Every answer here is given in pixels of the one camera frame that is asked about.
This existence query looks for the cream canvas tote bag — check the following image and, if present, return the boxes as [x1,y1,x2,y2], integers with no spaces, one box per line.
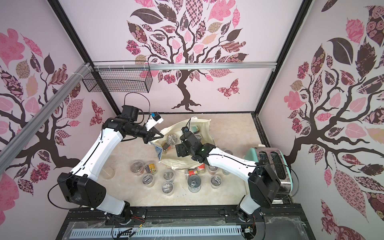
[150,117,216,170]

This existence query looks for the red label jar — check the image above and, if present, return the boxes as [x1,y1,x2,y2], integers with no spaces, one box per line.
[195,164,206,174]

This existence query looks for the yellow label jar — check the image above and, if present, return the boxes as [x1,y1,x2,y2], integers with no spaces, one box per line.
[144,161,157,175]

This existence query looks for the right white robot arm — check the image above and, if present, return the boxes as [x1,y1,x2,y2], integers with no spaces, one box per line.
[176,131,281,215]

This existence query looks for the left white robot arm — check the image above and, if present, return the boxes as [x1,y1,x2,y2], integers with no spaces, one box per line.
[58,105,163,219]

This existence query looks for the clear lid seed jar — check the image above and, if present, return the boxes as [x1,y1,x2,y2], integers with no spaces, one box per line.
[167,134,179,146]

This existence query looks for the clear plastic cup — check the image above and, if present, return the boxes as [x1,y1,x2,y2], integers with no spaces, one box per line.
[100,165,115,180]

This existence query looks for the mint green chrome toaster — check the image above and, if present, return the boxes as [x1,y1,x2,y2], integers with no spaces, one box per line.
[244,147,293,200]

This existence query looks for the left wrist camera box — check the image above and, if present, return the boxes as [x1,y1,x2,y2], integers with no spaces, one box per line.
[145,113,164,131]

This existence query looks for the black wire wall basket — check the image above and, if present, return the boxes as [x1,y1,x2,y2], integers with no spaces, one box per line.
[83,60,153,93]

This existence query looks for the aluminium rail back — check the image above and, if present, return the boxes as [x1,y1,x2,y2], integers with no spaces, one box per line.
[94,62,277,71]

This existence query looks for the aluminium rail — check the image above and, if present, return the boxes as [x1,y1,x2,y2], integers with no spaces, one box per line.
[94,62,277,71]
[1,63,91,173]

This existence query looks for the white slotted cable duct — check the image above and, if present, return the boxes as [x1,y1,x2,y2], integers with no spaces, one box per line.
[67,226,242,240]

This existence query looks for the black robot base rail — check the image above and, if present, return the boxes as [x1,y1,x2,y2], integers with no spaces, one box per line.
[56,204,315,240]

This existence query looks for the aluminium rail left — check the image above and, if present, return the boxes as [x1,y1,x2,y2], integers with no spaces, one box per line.
[1,63,91,173]

